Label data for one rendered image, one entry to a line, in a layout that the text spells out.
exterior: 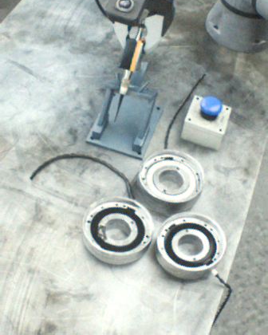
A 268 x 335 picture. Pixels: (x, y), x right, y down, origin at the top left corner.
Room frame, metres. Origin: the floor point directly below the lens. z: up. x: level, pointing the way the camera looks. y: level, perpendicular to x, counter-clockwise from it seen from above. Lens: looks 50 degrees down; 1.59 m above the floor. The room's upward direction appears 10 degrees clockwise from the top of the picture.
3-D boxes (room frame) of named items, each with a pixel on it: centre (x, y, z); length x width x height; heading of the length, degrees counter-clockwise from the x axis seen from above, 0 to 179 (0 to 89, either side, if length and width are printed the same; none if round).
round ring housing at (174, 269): (0.49, -0.10, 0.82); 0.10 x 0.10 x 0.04
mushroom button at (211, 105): (0.75, -0.11, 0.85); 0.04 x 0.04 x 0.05
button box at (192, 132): (0.76, -0.11, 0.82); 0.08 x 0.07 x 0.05; 169
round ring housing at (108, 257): (0.50, 0.01, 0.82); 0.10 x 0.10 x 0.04
